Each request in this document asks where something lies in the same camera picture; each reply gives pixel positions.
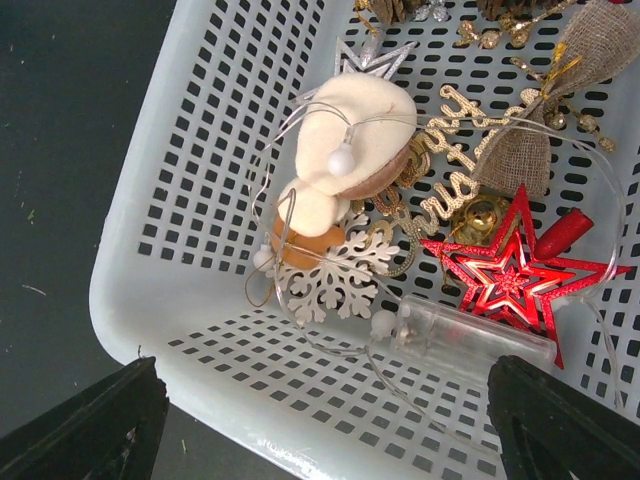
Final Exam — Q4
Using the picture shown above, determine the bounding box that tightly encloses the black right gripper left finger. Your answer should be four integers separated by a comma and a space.
1, 357, 168, 479

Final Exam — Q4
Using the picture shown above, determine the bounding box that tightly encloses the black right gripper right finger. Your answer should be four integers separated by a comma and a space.
488, 356, 639, 479

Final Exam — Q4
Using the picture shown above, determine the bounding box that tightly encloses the fairy light string with battery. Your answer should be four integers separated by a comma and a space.
244, 99, 629, 451

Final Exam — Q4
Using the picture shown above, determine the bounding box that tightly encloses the white plastic mesh basket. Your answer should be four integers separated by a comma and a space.
89, 1, 639, 479

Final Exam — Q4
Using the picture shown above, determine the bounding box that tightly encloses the gold merry christmas sign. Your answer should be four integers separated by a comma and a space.
365, 84, 538, 278

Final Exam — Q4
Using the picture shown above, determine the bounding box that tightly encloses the red glitter star ornament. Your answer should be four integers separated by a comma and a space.
420, 186, 631, 343

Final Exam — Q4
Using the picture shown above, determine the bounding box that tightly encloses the red berry pick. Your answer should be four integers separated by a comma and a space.
534, 208, 594, 260

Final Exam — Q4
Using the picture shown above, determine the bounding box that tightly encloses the gold bell ornament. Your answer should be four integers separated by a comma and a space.
450, 194, 511, 247

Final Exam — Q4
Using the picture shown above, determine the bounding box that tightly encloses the white snowflake ornament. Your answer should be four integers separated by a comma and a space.
266, 212, 399, 325

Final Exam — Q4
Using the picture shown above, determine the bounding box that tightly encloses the burlap bow ornament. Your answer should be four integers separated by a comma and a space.
471, 1, 639, 197

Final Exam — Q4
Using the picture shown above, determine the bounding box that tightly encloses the silver star ornament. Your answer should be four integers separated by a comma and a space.
292, 33, 418, 109

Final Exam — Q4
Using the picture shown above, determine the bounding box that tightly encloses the brown pine cone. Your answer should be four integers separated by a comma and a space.
369, 0, 421, 25
475, 0, 561, 21

